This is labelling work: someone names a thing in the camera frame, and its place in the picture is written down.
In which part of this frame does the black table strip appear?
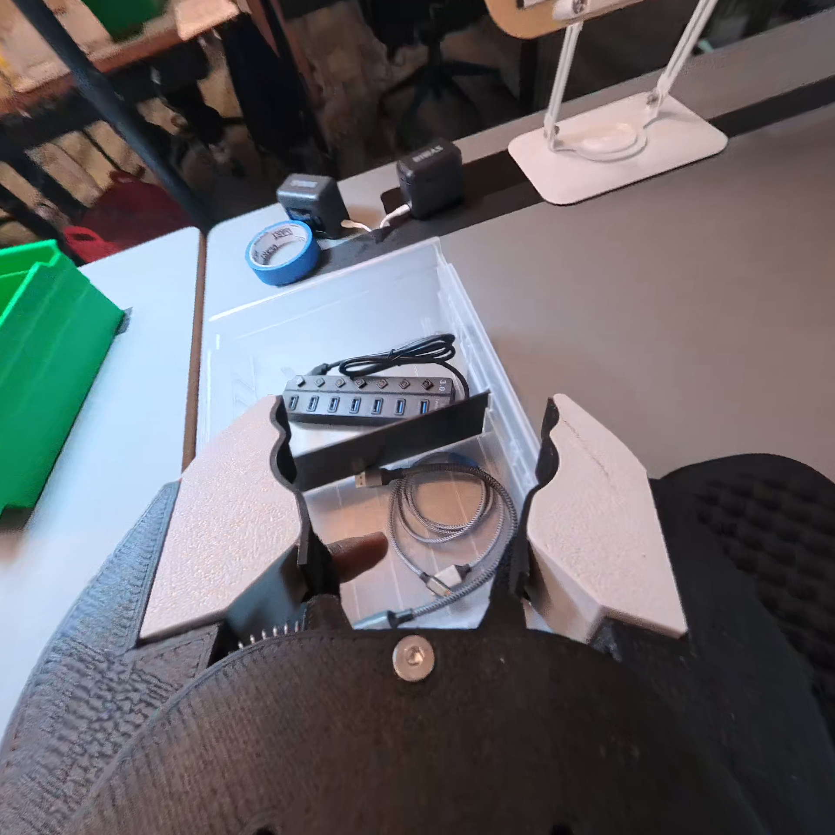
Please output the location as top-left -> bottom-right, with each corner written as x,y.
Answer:
317,78 -> 835,270

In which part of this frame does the black office chair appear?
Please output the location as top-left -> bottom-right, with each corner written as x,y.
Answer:
381,0 -> 487,152

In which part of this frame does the grey braided usb cable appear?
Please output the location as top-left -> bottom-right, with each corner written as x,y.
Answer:
352,457 -> 519,596

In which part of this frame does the blue tape roll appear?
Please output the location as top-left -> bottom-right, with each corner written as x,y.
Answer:
246,220 -> 321,287

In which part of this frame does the black multi-port usb hub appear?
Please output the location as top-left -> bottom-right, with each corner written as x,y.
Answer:
282,333 -> 472,428

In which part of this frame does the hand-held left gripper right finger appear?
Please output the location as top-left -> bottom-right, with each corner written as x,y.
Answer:
511,393 -> 689,645

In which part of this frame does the red bag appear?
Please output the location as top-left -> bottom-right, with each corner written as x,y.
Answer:
62,171 -> 191,263

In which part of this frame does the clear plastic bin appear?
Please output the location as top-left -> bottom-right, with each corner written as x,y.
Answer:
196,236 -> 544,632

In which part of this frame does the black bin divider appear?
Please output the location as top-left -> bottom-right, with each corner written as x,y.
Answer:
290,390 -> 491,491

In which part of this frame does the person's left hand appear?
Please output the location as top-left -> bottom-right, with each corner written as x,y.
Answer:
329,531 -> 389,585

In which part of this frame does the black quilted armrest pad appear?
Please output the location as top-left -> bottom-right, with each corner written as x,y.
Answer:
652,454 -> 835,718

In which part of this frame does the black power charger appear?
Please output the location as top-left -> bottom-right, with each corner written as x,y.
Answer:
277,173 -> 344,240
396,138 -> 464,220

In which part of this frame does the green plastic bin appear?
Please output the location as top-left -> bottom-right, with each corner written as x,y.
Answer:
0,238 -> 126,511
85,0 -> 172,40

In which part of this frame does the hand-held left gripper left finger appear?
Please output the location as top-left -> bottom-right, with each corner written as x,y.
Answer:
139,393 -> 341,648

